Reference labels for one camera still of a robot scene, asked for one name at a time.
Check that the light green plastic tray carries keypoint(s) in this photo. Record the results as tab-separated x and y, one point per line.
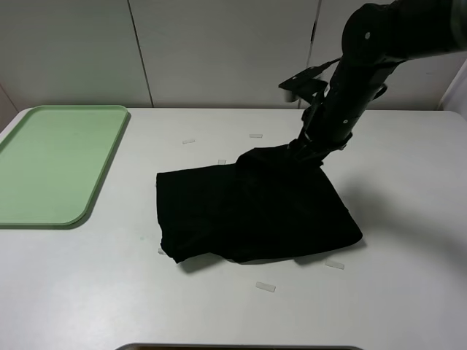
54	161

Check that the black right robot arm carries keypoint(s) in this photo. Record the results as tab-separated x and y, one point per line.
375	41

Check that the black short sleeve shirt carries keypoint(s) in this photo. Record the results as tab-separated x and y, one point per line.
265	206

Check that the clear tape marker front middle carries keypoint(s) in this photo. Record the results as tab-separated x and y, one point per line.
266	287

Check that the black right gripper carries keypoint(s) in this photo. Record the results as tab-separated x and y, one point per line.
326	88

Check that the clear tape marker front right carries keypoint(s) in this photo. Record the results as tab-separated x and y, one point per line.
334	264

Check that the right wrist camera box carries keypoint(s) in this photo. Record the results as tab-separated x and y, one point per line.
290	97

